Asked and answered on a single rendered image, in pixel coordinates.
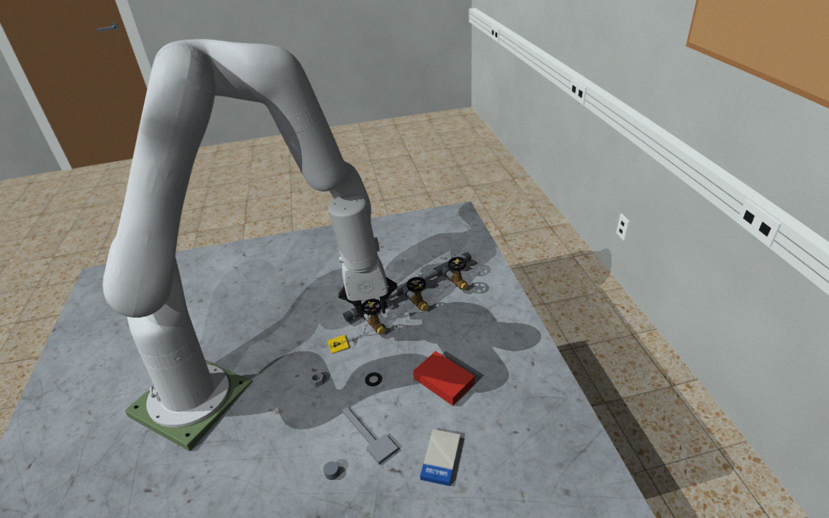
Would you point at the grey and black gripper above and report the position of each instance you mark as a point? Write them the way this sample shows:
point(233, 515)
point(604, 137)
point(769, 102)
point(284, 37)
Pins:
point(367, 283)

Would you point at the grey cylinder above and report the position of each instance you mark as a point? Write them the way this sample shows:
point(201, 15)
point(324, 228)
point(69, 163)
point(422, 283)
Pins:
point(331, 470)

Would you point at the yellow tag on silver chain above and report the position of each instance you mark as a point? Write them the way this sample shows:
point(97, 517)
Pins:
point(340, 343)

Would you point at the black flat ring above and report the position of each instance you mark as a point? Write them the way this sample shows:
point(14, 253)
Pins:
point(370, 375)

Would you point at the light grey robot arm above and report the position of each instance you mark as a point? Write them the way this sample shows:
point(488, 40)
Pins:
point(139, 277)

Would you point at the dark red rectangular block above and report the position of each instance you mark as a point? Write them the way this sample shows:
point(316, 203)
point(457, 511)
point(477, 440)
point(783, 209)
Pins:
point(444, 378)

